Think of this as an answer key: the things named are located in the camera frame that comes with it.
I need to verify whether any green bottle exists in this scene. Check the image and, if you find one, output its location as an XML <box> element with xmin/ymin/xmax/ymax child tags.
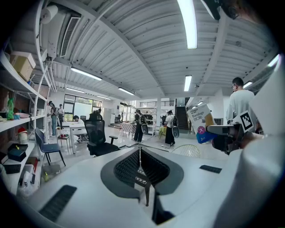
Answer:
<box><xmin>6</xmin><ymin>98</ymin><xmax>15</xmax><ymax>121</ymax></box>

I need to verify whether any white and blue bandage box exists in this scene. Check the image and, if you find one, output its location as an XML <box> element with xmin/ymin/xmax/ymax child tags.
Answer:
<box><xmin>186</xmin><ymin>103</ymin><xmax>218</xmax><ymax>144</ymax></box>

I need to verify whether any white shelf unit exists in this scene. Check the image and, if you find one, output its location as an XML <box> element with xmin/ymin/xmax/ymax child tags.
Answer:
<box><xmin>0</xmin><ymin>50</ymin><xmax>52</xmax><ymax>196</ymax></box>

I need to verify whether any white paper roll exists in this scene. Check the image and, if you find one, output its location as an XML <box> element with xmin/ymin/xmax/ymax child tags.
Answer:
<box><xmin>41</xmin><ymin>4</ymin><xmax>59</xmax><ymax>25</ymax></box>

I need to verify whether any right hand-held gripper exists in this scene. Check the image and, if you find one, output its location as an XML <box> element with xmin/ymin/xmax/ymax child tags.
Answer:
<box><xmin>205</xmin><ymin>110</ymin><xmax>257</xmax><ymax>155</ymax></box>

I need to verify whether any person's right forearm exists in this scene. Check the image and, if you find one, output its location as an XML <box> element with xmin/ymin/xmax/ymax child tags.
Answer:
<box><xmin>241</xmin><ymin>131</ymin><xmax>271</xmax><ymax>149</ymax></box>

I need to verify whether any cardboard box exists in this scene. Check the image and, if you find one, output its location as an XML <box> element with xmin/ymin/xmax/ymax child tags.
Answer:
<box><xmin>9</xmin><ymin>51</ymin><xmax>37</xmax><ymax>82</ymax></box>

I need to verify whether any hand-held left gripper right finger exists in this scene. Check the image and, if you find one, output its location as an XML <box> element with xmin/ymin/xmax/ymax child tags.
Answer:
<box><xmin>140</xmin><ymin>147</ymin><xmax>243</xmax><ymax>228</ymax></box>

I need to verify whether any black open case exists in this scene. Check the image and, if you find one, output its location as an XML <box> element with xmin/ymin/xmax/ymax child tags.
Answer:
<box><xmin>7</xmin><ymin>143</ymin><xmax>29</xmax><ymax>163</ymax></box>

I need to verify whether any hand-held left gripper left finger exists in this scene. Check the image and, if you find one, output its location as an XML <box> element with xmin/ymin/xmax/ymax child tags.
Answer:
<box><xmin>22</xmin><ymin>147</ymin><xmax>155</xmax><ymax>228</ymax></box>

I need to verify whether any blue chair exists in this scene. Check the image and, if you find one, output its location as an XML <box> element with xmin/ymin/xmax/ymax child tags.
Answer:
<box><xmin>34</xmin><ymin>127</ymin><xmax>66</xmax><ymax>167</ymax></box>

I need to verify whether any yellow wire chair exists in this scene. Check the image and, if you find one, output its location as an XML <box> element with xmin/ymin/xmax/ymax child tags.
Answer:
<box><xmin>171</xmin><ymin>144</ymin><xmax>201</xmax><ymax>159</ymax></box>

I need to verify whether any jar with red cap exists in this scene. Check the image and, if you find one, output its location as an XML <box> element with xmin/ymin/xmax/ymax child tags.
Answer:
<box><xmin>17</xmin><ymin>127</ymin><xmax>29</xmax><ymax>144</ymax></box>

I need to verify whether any white table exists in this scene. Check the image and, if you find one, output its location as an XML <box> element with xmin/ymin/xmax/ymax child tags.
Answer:
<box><xmin>62</xmin><ymin>122</ymin><xmax>88</xmax><ymax>155</ymax></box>

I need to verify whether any clear plastic bin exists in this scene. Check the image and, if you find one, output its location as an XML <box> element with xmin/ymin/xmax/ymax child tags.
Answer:
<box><xmin>41</xmin><ymin>164</ymin><xmax>61</xmax><ymax>183</ymax></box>

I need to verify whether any dark staircase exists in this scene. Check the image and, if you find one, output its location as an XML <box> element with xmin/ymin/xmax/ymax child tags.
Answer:
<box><xmin>175</xmin><ymin>106</ymin><xmax>190</xmax><ymax>131</ymax></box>

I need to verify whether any white air conditioner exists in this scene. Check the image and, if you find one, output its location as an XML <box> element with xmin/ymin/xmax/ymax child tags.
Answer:
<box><xmin>47</xmin><ymin>12</ymin><xmax>82</xmax><ymax>60</ymax></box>

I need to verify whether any small side table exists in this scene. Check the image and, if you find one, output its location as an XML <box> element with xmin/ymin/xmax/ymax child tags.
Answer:
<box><xmin>56</xmin><ymin>128</ymin><xmax>71</xmax><ymax>149</ymax></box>

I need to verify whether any black mesh office chair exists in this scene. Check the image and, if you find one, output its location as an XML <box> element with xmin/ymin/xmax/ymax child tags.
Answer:
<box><xmin>84</xmin><ymin>119</ymin><xmax>120</xmax><ymax>157</ymax></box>

